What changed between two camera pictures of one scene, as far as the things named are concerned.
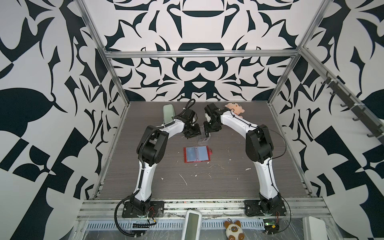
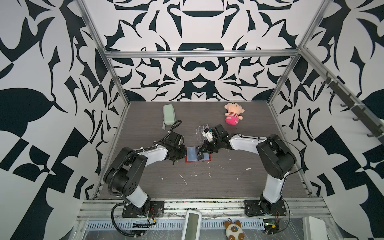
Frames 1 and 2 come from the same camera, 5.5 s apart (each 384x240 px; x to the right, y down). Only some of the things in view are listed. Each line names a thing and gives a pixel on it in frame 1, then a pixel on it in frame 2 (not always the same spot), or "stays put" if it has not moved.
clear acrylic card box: x=202 y=138 stays put
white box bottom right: x=314 y=229 stays put
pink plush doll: x=237 y=108 stays put
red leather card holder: x=196 y=154 stays put
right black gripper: x=208 y=129 → x=207 y=149
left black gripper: x=198 y=132 → x=183 y=148
